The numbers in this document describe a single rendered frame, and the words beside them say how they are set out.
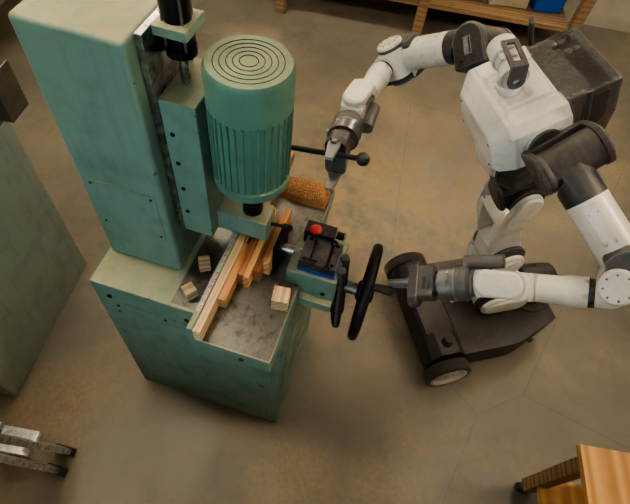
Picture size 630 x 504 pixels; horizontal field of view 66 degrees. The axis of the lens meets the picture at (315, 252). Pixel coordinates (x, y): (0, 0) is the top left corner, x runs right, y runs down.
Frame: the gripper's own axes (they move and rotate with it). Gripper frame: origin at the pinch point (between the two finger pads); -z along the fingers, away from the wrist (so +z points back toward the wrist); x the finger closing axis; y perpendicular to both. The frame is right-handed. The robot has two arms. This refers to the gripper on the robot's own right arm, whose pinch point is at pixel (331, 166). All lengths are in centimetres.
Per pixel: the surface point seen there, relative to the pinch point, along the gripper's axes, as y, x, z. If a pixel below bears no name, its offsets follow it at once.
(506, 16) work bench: -51, 94, 270
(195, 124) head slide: 22.0, -25.5, -21.1
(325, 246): -2.6, 12.6, -16.0
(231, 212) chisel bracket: 22.0, 5.8, -16.7
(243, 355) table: 9, 21, -47
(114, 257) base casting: 58, 25, -27
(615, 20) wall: -138, 123, 340
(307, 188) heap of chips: 9.5, 17.4, 6.8
